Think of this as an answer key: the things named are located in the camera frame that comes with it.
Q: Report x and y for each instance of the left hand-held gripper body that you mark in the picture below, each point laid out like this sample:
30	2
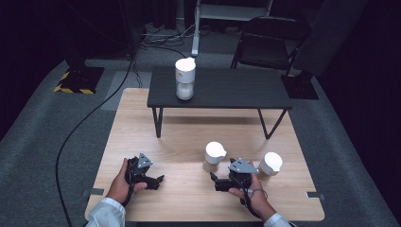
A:
143	162

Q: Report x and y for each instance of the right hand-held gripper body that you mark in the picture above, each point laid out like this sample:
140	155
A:
241	166

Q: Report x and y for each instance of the white-lid jar of brown powder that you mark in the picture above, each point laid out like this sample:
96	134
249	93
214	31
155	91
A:
271	162
214	153

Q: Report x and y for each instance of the black shelf with metal legs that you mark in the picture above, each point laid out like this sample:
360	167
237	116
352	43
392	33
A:
227	86

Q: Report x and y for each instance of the white-lid jar of white powder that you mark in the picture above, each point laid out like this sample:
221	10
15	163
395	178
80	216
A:
185	74

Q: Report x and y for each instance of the person's left hand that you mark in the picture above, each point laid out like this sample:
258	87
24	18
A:
118	189

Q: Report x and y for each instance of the person's right hand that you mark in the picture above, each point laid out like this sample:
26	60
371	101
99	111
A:
258	200

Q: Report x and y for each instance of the grey tape marker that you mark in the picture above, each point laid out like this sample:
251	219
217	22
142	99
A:
315	195
97	191

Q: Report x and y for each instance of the plain black stand base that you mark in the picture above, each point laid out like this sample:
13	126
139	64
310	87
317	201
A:
301	86

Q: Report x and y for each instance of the black stand base yellow stripes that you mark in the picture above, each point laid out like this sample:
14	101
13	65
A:
83	78

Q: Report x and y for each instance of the black folding chair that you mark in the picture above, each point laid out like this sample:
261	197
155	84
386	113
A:
265	44

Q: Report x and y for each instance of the white metal stand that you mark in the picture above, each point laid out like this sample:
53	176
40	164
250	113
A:
196	38

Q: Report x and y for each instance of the dark grey leaning panel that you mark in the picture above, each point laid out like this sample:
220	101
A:
327	38

